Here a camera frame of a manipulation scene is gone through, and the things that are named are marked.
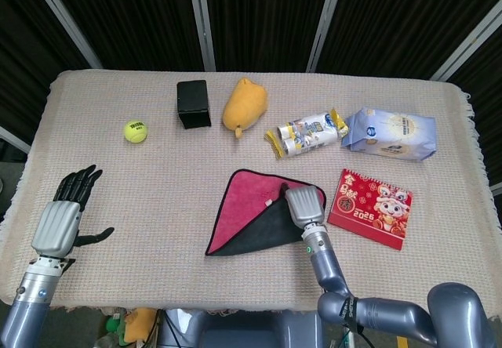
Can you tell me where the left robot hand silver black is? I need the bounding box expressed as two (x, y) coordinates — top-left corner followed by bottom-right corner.
(30, 164), (115, 257)

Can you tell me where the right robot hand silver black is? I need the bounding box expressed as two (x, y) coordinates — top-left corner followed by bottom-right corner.
(280, 182), (327, 227)

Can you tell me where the pink cloth with black trim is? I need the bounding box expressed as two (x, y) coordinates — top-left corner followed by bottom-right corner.
(205, 169), (327, 258)

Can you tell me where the red 2026 desk calendar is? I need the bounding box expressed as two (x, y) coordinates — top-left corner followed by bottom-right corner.
(327, 168), (414, 252)

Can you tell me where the white yellow bag roll pack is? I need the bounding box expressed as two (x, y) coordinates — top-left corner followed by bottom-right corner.
(264, 108), (350, 161)

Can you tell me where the beige woven tablecloth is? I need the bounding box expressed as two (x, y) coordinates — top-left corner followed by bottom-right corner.
(0, 69), (502, 324)

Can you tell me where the blue snack bag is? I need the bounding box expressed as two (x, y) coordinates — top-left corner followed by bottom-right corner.
(340, 107), (438, 164)

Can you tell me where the green toy on floor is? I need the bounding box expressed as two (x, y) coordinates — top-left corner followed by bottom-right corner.
(106, 313), (126, 333)

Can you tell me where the orange plush toy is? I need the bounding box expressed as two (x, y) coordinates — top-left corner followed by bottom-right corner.
(222, 77), (269, 140)

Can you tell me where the yellow-green tennis ball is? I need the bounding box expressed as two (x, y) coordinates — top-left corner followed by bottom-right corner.
(124, 118), (149, 143)

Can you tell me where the orange plush on floor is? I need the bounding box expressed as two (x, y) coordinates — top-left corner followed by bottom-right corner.
(123, 307), (158, 343)

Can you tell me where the grey-blue robot torso base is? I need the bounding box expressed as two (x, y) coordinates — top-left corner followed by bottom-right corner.
(158, 308), (326, 348)

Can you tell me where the black cube box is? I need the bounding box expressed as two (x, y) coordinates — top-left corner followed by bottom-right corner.
(176, 79), (213, 130)

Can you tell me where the black hook-and-loop strap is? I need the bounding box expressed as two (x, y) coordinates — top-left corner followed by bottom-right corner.
(339, 295), (360, 329)

